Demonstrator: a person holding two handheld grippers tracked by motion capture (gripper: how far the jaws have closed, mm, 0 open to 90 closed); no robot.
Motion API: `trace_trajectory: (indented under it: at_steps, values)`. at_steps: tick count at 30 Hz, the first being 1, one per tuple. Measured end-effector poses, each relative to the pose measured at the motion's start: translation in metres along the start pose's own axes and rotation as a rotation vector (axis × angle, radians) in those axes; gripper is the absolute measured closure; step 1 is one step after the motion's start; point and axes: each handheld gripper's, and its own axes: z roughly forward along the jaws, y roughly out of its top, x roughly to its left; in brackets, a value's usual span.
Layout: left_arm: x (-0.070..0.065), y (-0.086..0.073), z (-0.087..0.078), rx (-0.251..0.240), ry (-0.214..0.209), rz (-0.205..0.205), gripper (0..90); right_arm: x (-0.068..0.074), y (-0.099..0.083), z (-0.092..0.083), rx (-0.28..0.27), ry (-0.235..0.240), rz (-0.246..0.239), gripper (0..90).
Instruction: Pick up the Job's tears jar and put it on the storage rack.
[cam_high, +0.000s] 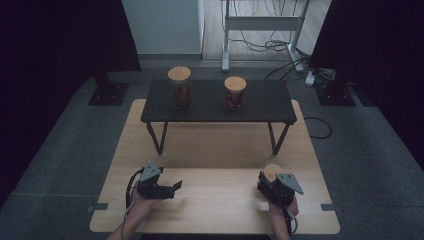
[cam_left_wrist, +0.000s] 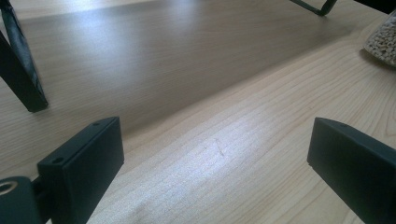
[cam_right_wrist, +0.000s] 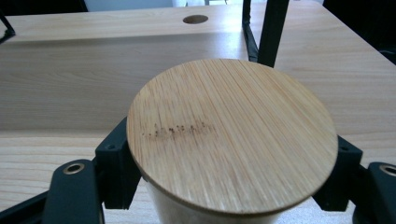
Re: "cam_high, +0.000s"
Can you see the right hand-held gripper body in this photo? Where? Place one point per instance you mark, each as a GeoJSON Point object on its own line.
{"type": "Point", "coordinates": [283, 191]}

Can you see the dark curtain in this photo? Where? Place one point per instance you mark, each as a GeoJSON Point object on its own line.
{"type": "Point", "coordinates": [373, 33]}
{"type": "Point", "coordinates": [66, 40]}

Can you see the tall glass jar dried flowers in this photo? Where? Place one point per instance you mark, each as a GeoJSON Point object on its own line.
{"type": "Point", "coordinates": [180, 74]}

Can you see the white partition panel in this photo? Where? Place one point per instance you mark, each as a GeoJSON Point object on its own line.
{"type": "Point", "coordinates": [163, 26]}

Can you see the white desk frame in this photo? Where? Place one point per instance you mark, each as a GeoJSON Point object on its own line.
{"type": "Point", "coordinates": [263, 23]}

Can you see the short glass jar pale grains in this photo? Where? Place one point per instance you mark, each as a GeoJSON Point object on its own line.
{"type": "Point", "coordinates": [272, 171]}

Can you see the person's left hand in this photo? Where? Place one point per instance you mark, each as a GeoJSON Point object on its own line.
{"type": "Point", "coordinates": [140, 203]}

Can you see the person's right hand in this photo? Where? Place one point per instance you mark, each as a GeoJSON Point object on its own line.
{"type": "Point", "coordinates": [276, 210]}

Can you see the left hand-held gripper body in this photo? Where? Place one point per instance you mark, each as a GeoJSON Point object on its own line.
{"type": "Point", "coordinates": [151, 190]}

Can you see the black low shelf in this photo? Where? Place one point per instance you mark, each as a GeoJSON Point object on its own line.
{"type": "Point", "coordinates": [206, 103]}

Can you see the white power strip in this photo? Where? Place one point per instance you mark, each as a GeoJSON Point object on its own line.
{"type": "Point", "coordinates": [310, 79]}

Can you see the medium glass jar bamboo lid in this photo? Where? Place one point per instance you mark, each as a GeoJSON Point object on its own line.
{"type": "Point", "coordinates": [235, 84]}

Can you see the grey tape strip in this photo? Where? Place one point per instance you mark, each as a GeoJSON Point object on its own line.
{"type": "Point", "coordinates": [98, 207]}
{"type": "Point", "coordinates": [330, 207]}

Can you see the black stand base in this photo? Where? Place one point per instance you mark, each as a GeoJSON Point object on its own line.
{"type": "Point", "coordinates": [108, 95]}
{"type": "Point", "coordinates": [335, 96]}

